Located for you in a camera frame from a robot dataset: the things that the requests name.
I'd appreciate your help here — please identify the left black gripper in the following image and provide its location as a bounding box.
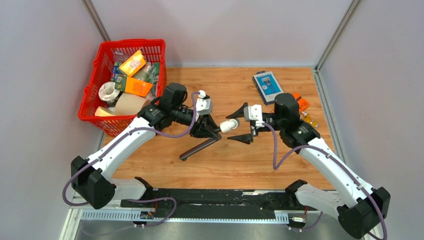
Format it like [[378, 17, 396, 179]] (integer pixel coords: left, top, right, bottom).
[[171, 106, 220, 140]]

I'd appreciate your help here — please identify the white PVC elbow fitting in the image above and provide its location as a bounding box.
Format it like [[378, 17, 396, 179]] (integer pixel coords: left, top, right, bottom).
[[219, 118, 240, 133]]

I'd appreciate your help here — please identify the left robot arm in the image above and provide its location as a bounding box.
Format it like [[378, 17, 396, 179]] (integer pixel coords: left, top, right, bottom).
[[63, 82, 218, 210]]

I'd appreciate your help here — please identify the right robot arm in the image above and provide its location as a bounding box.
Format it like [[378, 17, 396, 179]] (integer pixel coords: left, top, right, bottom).
[[220, 93, 391, 239]]

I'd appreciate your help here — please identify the blue product box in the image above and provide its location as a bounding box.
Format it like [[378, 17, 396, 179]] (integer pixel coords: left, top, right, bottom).
[[252, 71, 284, 105]]

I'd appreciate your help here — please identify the orange product package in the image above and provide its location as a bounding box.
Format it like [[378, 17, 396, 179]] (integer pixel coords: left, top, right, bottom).
[[292, 92, 310, 113]]

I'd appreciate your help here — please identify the green packet in basket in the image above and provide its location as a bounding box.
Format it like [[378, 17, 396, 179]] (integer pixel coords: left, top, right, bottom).
[[146, 62, 161, 84]]

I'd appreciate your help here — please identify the beige tape roll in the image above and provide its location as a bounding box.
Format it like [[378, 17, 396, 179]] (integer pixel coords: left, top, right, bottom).
[[114, 92, 151, 116]]

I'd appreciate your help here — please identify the orange green box in basket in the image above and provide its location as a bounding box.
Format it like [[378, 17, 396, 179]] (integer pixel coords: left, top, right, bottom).
[[114, 74, 153, 97]]

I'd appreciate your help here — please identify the red plastic basket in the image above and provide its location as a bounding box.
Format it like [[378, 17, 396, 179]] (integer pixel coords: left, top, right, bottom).
[[78, 38, 167, 137]]

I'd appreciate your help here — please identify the yellow orange box in basket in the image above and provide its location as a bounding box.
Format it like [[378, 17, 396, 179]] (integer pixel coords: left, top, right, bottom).
[[118, 49, 147, 77]]

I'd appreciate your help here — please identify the white tape roll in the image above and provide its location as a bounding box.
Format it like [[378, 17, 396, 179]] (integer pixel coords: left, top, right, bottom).
[[98, 81, 120, 102]]

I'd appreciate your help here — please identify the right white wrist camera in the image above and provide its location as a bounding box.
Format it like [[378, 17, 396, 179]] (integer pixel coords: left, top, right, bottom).
[[244, 104, 264, 127]]

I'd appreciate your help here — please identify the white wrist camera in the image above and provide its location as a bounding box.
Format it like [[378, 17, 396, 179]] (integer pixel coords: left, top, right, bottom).
[[244, 104, 264, 127], [195, 90, 213, 116]]

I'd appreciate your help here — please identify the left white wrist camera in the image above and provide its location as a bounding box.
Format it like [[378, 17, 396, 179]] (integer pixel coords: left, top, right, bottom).
[[195, 90, 213, 116]]

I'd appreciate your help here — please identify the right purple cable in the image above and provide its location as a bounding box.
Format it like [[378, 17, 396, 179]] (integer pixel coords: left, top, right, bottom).
[[263, 122, 388, 240]]

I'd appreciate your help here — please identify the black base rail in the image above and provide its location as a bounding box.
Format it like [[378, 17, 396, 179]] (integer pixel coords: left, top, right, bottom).
[[120, 188, 306, 220]]

